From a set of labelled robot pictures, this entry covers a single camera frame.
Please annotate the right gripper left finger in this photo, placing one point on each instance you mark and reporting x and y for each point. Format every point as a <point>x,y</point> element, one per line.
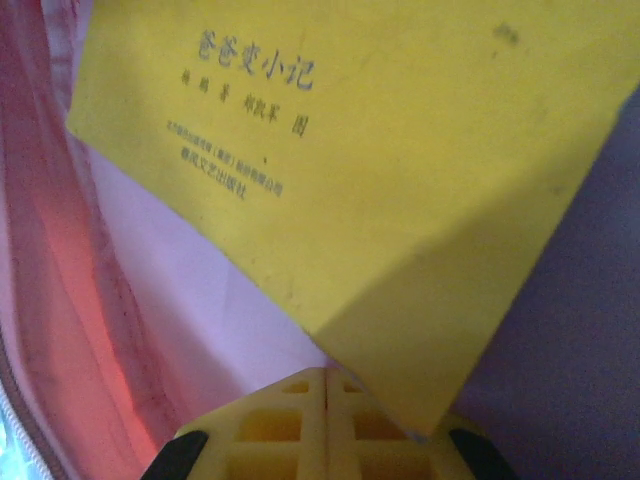
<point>270,440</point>

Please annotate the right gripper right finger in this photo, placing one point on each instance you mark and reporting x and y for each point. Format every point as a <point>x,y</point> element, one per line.
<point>370,450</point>

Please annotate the pink student backpack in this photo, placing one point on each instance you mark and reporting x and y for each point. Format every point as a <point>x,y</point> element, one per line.
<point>75,300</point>

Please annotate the yellow book with cartoon cover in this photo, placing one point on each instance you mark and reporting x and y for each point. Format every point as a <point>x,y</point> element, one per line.
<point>350,175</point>

